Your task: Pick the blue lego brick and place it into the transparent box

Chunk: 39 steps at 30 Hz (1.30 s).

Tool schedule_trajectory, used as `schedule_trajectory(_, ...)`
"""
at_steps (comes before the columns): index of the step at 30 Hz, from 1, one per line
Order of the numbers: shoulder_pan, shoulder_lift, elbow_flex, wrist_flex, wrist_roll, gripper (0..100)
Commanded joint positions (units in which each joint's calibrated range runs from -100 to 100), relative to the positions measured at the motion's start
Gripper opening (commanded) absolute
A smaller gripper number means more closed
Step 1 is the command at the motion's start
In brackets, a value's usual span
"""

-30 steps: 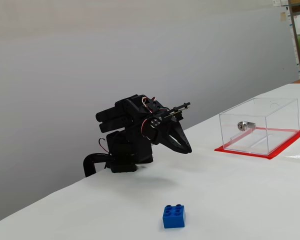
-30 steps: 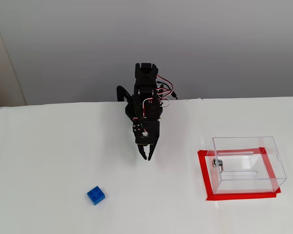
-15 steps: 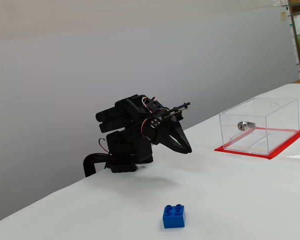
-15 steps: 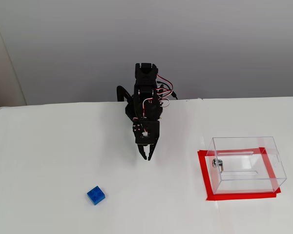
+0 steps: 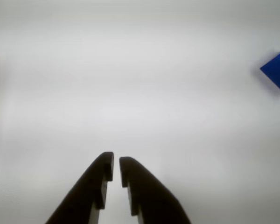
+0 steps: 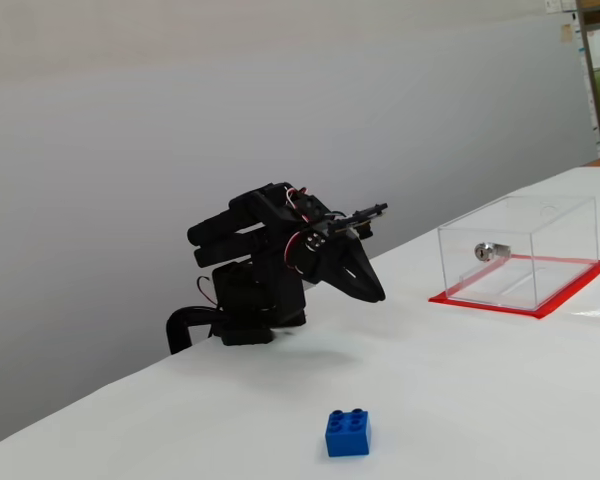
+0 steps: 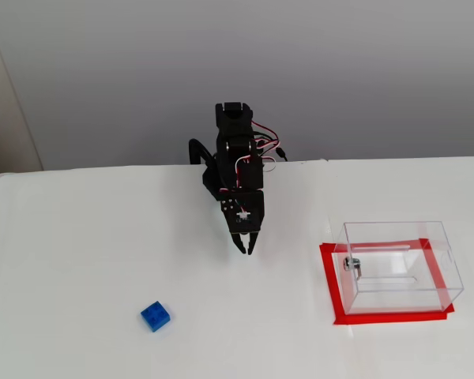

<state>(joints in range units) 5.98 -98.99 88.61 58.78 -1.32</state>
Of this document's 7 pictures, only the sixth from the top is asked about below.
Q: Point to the silver cam lock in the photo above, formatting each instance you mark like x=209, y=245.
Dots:
x=487, y=251

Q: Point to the transparent plastic box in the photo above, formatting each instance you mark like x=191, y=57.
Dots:
x=485, y=285

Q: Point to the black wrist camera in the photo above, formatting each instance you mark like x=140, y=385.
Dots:
x=365, y=215

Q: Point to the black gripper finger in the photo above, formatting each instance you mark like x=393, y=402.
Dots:
x=367, y=272
x=342, y=280

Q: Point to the black table clamp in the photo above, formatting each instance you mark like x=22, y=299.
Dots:
x=176, y=327

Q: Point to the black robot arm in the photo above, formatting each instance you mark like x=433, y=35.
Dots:
x=260, y=295

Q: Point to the white wall label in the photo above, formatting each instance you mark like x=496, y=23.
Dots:
x=554, y=5

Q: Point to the beige sticky note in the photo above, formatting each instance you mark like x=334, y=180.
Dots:
x=566, y=34

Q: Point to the blue lego brick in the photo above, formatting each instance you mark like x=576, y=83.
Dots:
x=347, y=440

